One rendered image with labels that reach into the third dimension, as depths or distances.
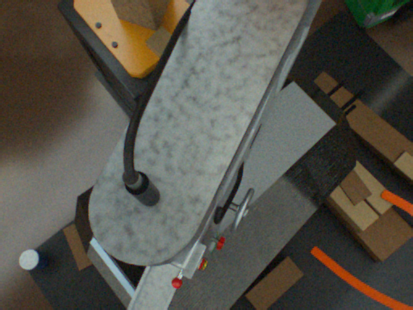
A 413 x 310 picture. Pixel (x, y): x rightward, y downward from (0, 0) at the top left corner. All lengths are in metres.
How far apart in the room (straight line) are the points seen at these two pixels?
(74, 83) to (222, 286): 1.65
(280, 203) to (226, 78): 0.97
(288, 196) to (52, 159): 1.53
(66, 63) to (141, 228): 2.24
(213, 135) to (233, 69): 0.15
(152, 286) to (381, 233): 1.38
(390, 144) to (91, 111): 1.74
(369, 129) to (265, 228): 1.10
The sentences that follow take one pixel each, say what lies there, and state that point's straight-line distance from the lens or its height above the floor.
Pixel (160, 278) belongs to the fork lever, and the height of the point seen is 0.96.
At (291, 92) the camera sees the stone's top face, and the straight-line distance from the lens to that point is 1.88.
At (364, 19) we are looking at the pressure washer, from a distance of 2.97.
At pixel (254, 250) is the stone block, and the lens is 1.85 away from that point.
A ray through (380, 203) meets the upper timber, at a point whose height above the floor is 0.20.
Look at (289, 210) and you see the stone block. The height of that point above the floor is 0.71.
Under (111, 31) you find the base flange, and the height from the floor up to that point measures 0.78.
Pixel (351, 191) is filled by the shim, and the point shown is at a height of 0.22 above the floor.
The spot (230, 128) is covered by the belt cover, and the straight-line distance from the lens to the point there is 0.89.
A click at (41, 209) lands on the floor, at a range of 2.78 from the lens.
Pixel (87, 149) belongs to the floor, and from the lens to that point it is 2.77.
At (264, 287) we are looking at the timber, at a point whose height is 0.13.
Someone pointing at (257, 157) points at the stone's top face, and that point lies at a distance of 1.78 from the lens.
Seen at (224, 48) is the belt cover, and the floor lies 1.70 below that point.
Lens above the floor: 2.54
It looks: 75 degrees down
